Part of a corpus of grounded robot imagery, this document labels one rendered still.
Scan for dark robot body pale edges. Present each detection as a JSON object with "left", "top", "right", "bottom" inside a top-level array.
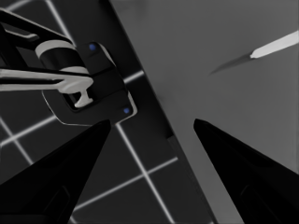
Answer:
[{"left": 0, "top": 7, "right": 138, "bottom": 127}]

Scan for small white T-shaped piece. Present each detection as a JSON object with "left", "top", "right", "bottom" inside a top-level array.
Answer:
[{"left": 249, "top": 30, "right": 299, "bottom": 60}]

